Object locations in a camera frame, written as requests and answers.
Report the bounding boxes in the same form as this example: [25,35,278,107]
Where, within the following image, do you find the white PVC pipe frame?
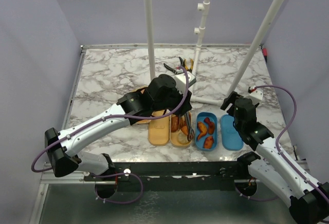
[140,0,299,108]

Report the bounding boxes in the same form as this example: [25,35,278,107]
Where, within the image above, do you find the red clamp at table corner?
[262,48,267,61]

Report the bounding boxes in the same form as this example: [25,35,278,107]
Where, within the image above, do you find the blue lunch box base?
[195,112,218,152]

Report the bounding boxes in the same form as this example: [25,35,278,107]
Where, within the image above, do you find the metal food tongs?
[178,113,194,142]

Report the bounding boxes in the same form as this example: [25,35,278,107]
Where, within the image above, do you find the beige lunch box base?
[170,115,191,147]

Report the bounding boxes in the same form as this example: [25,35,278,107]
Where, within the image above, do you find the yellow handled pliers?
[185,58,194,72]

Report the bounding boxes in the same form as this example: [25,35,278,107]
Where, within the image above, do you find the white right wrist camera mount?
[245,86,263,106]

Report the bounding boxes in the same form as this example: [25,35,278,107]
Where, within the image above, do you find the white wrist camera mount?
[173,71,196,93]
[245,86,263,106]

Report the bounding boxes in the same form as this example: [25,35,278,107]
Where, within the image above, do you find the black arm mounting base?
[84,152,260,196]

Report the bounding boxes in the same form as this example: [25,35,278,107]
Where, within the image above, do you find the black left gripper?
[153,83,192,116]

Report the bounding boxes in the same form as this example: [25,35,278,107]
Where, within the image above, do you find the black pruning shears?
[163,57,185,74]

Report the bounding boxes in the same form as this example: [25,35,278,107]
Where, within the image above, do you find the orange chicken wing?
[197,121,207,141]

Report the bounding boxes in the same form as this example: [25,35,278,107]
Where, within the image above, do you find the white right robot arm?
[221,90,328,223]

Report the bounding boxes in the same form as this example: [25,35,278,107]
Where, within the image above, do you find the blue lunch box lid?
[220,115,244,151]

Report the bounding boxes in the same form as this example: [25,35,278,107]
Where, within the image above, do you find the brown sausage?
[171,116,179,133]

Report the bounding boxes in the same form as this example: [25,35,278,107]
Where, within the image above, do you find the orange fried chicken piece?
[203,136,214,150]

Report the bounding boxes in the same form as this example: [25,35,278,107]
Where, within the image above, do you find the woven bamboo basket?
[134,86,150,124]

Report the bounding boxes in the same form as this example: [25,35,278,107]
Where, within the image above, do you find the orange fried shrimp piece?
[180,125,189,136]

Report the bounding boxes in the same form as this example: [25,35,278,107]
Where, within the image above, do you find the beige lunch box lid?
[148,116,170,146]

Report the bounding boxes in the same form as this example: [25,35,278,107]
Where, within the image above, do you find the brown fried patty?
[208,122,215,135]

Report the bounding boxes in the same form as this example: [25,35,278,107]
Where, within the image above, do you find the white steamed bun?
[177,133,189,145]

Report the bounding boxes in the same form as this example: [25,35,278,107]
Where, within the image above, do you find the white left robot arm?
[45,72,196,180]

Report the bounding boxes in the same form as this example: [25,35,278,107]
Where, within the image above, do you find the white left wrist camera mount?
[173,71,196,93]

